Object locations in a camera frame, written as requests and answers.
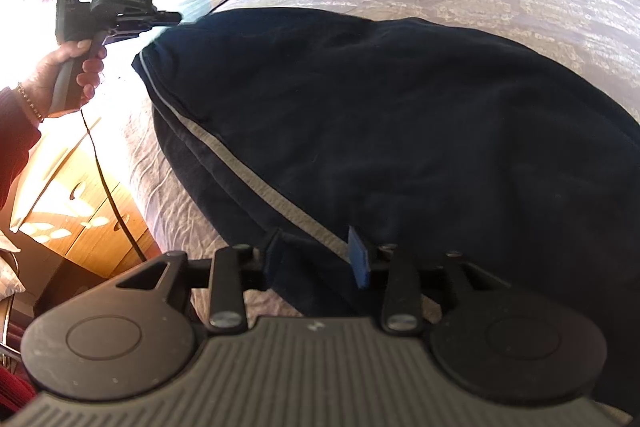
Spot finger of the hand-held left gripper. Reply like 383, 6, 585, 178
150, 10, 182, 28

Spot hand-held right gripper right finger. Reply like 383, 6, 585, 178
347, 226, 506, 333

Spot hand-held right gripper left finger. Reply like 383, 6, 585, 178
115, 230, 288, 334

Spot navy pants with grey stripe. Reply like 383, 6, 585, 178
131, 8, 640, 410

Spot person's left forearm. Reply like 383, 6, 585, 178
0, 86, 44, 210

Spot person's left hand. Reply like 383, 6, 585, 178
22, 40, 108, 120

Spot wooden nightstand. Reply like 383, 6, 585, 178
9, 122, 164, 272

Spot white patterned cloth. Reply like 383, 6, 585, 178
0, 228, 27, 299

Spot dark red cloth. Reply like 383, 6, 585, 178
0, 366, 41, 410

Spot gold bead bracelet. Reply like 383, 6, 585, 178
16, 81, 45, 123

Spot thin black cable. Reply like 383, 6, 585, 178
79, 106, 152, 261

